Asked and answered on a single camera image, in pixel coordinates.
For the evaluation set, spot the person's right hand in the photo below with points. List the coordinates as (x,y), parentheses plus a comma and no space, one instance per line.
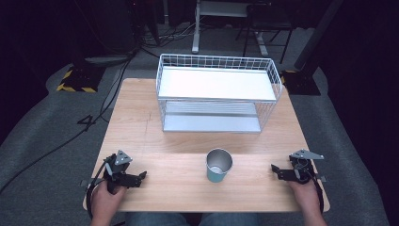
(304,194)

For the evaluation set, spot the person's left hand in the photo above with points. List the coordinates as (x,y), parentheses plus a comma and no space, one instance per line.
(105,201)

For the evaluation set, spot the white desk frame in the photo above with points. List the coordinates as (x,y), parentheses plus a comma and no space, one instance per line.
(216,19)

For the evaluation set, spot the black chair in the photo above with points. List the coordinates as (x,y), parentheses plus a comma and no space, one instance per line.
(266,22)

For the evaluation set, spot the black yellow striped stand base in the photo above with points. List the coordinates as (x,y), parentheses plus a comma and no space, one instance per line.
(80,80)

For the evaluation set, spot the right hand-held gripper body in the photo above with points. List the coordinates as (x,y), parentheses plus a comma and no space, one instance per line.
(300,168)

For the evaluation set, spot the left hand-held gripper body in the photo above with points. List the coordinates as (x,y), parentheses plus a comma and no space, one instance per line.
(119,169)

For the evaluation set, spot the teal metal cup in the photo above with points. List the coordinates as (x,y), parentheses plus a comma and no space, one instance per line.
(218,165)

